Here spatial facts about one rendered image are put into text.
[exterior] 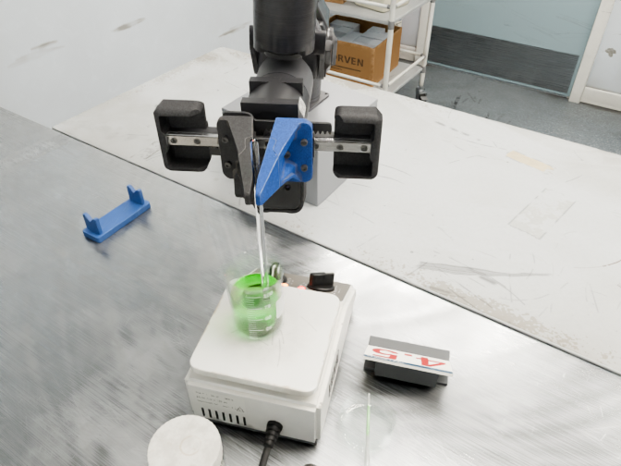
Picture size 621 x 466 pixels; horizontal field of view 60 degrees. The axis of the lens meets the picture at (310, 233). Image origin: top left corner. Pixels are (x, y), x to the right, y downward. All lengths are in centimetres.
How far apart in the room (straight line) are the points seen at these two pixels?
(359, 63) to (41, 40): 143
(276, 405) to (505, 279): 36
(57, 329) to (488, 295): 52
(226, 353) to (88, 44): 175
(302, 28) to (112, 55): 176
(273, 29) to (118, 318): 38
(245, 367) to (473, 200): 49
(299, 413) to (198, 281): 27
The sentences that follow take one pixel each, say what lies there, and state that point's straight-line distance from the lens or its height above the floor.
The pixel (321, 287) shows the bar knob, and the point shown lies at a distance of 61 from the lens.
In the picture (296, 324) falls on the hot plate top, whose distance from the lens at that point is 53.
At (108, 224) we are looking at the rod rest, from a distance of 81.
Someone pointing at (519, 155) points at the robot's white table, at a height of 90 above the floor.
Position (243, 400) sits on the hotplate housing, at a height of 96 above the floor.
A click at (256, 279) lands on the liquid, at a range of 51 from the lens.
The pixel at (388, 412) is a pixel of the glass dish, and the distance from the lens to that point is 57.
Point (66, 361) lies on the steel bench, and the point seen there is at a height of 90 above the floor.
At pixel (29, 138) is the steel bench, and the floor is 90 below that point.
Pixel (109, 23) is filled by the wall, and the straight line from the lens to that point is 220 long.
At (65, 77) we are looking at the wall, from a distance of 212.
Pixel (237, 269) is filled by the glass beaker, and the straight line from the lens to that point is 50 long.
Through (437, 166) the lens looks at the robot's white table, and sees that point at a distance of 92.
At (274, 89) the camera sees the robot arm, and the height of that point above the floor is 119.
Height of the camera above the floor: 139
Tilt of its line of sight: 40 degrees down
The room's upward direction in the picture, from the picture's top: straight up
